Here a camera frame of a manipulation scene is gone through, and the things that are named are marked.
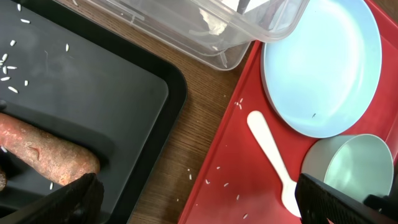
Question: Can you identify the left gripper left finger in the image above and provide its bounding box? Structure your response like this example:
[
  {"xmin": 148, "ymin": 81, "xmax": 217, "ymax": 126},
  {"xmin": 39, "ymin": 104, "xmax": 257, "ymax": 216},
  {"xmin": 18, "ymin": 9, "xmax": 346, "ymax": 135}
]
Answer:
[{"xmin": 1, "ymin": 173, "xmax": 104, "ymax": 224}]

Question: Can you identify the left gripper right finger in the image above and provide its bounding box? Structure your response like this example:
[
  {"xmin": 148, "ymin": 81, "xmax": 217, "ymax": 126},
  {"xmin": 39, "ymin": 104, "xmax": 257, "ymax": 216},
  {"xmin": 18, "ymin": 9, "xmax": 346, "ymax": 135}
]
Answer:
[{"xmin": 295, "ymin": 174, "xmax": 397, "ymax": 224}]

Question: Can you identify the orange carrot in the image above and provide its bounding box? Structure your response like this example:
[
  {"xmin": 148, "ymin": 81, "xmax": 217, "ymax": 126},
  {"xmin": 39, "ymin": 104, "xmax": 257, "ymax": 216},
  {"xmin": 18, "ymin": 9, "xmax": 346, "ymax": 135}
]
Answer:
[{"xmin": 1, "ymin": 113, "xmax": 100, "ymax": 185}]

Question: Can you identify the light green bowl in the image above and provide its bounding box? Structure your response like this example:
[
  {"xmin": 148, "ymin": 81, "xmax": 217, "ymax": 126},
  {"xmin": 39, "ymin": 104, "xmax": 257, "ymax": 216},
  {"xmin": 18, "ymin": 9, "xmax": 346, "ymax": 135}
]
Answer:
[{"xmin": 301, "ymin": 134, "xmax": 394, "ymax": 202}]

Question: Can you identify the dark food scrap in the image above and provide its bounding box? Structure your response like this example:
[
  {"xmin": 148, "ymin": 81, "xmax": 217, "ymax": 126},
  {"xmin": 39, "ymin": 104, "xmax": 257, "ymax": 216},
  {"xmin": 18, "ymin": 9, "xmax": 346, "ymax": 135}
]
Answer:
[{"xmin": 0, "ymin": 169, "xmax": 7, "ymax": 191}]

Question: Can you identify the large light blue plate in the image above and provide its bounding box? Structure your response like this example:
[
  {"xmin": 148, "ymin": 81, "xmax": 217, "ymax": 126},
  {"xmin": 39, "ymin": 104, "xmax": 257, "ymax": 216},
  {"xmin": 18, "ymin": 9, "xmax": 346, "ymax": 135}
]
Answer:
[{"xmin": 262, "ymin": 0, "xmax": 382, "ymax": 138}]

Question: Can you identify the white rice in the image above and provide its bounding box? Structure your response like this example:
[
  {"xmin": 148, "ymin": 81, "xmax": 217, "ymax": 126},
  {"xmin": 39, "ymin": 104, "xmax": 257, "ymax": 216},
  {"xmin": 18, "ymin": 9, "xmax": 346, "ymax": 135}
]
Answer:
[{"xmin": 1, "ymin": 1, "xmax": 72, "ymax": 94}]

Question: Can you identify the red serving tray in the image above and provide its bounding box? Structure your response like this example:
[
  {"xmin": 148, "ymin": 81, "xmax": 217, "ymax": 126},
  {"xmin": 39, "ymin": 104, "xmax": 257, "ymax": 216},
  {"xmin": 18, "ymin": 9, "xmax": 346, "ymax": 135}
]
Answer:
[{"xmin": 178, "ymin": 0, "xmax": 397, "ymax": 224}]

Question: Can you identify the white plastic spoon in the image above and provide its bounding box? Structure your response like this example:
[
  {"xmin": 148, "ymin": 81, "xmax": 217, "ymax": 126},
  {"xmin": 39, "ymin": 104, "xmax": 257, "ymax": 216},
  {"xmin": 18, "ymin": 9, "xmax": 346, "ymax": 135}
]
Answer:
[{"xmin": 247, "ymin": 111, "xmax": 301, "ymax": 218}]

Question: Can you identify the black plastic tray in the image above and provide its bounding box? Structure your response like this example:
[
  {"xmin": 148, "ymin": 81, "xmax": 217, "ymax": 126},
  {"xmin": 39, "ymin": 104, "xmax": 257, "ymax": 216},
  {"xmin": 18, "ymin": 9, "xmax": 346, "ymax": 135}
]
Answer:
[{"xmin": 1, "ymin": 1, "xmax": 187, "ymax": 223}]

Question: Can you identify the clear plastic bin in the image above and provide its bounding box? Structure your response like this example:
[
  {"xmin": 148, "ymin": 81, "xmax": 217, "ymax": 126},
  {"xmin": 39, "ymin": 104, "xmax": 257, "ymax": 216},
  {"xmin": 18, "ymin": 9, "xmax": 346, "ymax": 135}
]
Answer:
[{"xmin": 87, "ymin": 0, "xmax": 309, "ymax": 70}]

